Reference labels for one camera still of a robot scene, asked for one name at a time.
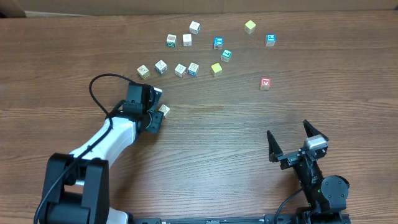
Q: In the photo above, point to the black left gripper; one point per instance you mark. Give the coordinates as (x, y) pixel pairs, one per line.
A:
(156, 121)

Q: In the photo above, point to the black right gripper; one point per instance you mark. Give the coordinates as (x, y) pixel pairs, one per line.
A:
(294, 156)

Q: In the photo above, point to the white I wooden block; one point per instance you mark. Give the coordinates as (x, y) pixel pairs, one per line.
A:
(165, 110)

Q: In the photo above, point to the blue B wooden block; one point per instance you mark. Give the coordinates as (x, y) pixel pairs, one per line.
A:
(193, 69)

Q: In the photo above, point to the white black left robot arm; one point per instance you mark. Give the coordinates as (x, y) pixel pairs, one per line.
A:
(76, 186)

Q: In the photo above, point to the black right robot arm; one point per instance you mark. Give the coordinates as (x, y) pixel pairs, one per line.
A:
(326, 196)

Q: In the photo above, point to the yellow S wooden block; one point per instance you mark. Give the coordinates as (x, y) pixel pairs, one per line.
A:
(143, 72)

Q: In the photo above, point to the blue-sided white wooden block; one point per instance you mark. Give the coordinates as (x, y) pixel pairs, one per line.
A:
(161, 66)

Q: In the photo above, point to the red P wooden block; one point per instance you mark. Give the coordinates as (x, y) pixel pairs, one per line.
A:
(180, 70)

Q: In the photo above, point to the red-top C wooden block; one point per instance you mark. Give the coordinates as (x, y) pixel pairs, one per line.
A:
(265, 83)

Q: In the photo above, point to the yellow-top face wooden block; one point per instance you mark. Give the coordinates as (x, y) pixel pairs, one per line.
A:
(216, 69)

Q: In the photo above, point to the green B wooden block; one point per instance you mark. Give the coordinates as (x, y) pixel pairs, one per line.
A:
(171, 40)

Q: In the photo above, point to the red-sided white wooden block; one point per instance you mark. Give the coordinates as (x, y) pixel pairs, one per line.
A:
(187, 40)

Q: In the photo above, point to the green-top L wooden block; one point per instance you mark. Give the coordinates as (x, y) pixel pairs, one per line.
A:
(226, 55)

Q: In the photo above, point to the teal J wooden block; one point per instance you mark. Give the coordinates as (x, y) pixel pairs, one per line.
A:
(194, 27)

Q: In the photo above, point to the blue-top P wooden block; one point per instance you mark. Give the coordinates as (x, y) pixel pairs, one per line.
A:
(270, 40)

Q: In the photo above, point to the plain yellow-top wooden block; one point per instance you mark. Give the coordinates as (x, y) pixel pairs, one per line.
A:
(249, 27)

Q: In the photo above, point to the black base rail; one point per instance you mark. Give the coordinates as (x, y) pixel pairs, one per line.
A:
(233, 221)

